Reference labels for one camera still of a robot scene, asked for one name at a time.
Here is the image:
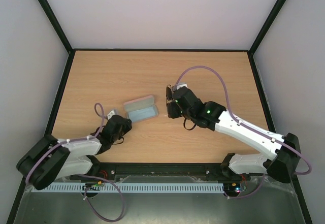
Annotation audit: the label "light blue slotted cable duct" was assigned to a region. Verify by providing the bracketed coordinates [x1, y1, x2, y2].
[31, 182, 224, 194]

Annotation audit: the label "black sunglasses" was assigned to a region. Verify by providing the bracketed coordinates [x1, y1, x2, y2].
[166, 84, 177, 107]

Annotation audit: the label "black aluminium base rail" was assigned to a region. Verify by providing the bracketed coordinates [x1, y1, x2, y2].
[97, 162, 297, 178]

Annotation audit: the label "pink grey glasses case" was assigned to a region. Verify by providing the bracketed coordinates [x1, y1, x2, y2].
[123, 95, 159, 123]

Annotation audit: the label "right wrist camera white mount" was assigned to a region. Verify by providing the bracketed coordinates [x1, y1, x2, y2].
[172, 82, 187, 91]

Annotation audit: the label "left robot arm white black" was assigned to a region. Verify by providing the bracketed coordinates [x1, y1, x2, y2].
[16, 115, 132, 190]

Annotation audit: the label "light blue cleaning cloth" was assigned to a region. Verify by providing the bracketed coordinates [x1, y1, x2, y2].
[128, 107, 157, 122]

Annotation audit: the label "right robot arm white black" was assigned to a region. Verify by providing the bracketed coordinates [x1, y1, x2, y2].
[166, 85, 300, 183]

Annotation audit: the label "black frame post left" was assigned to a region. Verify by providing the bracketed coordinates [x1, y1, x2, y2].
[37, 0, 73, 54]

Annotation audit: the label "black frame post right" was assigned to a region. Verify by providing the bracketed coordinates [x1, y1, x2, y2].
[249, 0, 287, 55]

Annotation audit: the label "black frame post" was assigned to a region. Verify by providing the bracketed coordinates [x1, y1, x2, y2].
[249, 0, 287, 55]
[37, 0, 73, 54]

